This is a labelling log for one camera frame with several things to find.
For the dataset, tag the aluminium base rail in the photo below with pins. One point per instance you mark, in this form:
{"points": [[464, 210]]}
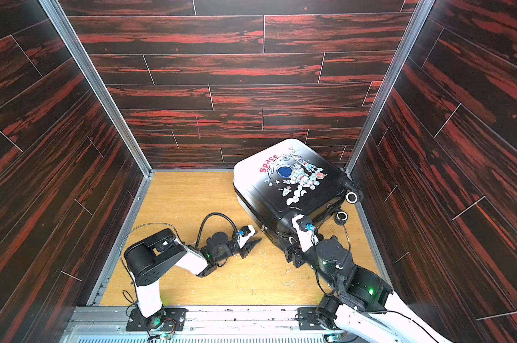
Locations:
{"points": [[230, 323]]}

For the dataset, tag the right aluminium corner post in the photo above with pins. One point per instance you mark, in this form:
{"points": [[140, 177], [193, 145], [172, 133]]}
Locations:
{"points": [[409, 38]]}

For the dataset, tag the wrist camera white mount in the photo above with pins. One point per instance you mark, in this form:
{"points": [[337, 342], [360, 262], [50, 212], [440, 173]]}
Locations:
{"points": [[306, 232], [244, 234]]}

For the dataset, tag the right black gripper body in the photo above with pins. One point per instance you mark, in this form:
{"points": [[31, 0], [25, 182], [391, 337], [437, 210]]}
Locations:
{"points": [[296, 249]]}

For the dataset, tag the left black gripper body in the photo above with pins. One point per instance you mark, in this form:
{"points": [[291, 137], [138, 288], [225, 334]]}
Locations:
{"points": [[232, 249]]}

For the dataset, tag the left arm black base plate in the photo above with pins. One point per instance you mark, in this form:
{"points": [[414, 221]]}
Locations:
{"points": [[169, 320]]}

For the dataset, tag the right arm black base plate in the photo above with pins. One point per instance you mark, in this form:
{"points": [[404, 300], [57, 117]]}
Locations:
{"points": [[308, 319]]}

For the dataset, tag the aluminium corner post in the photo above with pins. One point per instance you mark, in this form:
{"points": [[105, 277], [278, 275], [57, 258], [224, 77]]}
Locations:
{"points": [[409, 38], [62, 25]]}

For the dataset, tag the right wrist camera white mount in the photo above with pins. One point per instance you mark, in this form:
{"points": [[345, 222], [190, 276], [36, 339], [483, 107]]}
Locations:
{"points": [[306, 232]]}

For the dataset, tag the black white astronaut suitcase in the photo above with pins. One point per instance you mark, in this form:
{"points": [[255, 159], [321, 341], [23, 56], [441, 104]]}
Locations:
{"points": [[288, 179]]}

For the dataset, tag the left aluminium corner post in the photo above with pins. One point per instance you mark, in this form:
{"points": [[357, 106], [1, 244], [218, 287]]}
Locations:
{"points": [[62, 25]]}

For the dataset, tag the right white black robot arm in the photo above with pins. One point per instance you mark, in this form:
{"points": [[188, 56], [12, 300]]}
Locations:
{"points": [[359, 301]]}

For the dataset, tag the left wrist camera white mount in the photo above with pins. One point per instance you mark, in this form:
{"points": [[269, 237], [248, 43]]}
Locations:
{"points": [[244, 234]]}

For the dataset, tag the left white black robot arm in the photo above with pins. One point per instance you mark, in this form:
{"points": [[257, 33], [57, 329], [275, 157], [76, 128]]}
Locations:
{"points": [[149, 259]]}

